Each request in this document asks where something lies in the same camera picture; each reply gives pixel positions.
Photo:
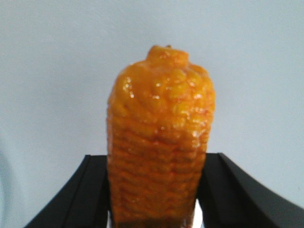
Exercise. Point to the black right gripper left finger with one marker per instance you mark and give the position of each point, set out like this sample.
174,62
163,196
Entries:
83,202

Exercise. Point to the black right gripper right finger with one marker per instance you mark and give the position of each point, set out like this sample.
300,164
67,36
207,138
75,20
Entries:
230,198

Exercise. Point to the orange corn cob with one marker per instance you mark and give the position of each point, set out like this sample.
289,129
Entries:
159,117

